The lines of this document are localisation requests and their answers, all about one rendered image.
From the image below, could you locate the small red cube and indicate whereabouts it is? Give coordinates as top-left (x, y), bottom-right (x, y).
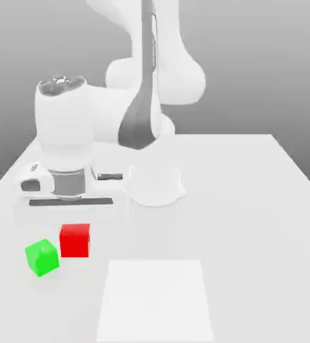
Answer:
top-left (59, 223), bottom-right (91, 259)

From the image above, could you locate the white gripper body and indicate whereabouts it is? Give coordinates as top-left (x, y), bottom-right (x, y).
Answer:
top-left (14, 189), bottom-right (130, 226)

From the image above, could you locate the small green cube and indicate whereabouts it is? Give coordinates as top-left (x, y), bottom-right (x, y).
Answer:
top-left (25, 238), bottom-right (61, 278)

